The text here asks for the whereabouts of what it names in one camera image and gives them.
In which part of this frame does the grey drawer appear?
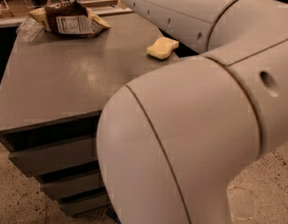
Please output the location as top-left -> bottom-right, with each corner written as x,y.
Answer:
40,171 -> 103,201
8,134 -> 97,177
60,191 -> 107,216

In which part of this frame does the grey drawer cabinet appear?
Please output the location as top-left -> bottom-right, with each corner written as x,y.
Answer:
0,13 -> 163,206

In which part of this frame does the bottom grey drawer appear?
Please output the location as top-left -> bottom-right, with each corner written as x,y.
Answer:
60,191 -> 107,216

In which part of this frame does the top grey drawer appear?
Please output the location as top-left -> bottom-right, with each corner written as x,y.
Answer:
8,134 -> 97,177

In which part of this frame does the yellow sponge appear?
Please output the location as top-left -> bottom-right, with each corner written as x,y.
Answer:
146,36 -> 179,60

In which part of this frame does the middle grey drawer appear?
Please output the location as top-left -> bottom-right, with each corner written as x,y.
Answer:
40,171 -> 103,201

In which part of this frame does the brown chip bag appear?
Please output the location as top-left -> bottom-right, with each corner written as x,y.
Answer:
29,0 -> 111,37

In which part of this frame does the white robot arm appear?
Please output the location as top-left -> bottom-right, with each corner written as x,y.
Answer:
97,0 -> 288,224

